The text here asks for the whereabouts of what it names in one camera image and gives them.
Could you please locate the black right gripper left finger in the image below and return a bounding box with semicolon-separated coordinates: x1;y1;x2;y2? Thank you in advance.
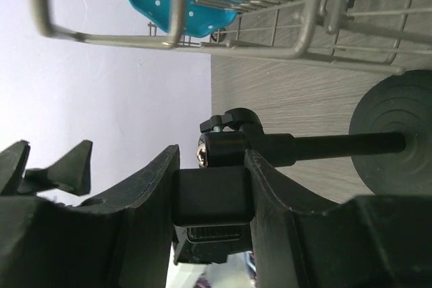
1;145;180;287

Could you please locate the grey wire dish rack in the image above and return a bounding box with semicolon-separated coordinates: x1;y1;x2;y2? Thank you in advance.
31;0;431;75

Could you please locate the black phone stand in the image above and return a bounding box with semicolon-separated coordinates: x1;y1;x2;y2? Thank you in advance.
171;69;432;265

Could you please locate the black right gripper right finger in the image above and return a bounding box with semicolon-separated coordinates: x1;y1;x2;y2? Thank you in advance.
244;150;431;287

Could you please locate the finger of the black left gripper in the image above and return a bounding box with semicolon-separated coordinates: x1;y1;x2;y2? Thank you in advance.
24;140;92;196
0;140;30;196

